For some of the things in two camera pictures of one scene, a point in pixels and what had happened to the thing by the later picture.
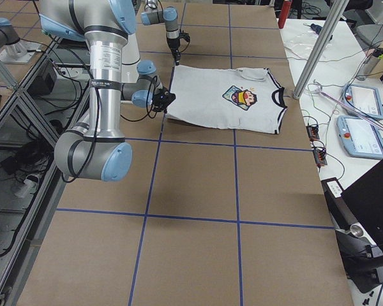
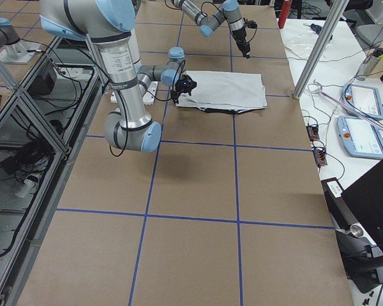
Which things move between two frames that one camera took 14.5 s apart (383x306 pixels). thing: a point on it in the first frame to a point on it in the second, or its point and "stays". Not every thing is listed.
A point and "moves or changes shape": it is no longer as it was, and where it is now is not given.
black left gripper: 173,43 to 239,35
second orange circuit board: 320,157 stays
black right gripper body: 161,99 to 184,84
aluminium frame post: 335,13 stays
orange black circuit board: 313,132 stays
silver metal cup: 356,231 stays
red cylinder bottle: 283,13 stays
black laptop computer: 371,198 stays
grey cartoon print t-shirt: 242,99 moves or changes shape
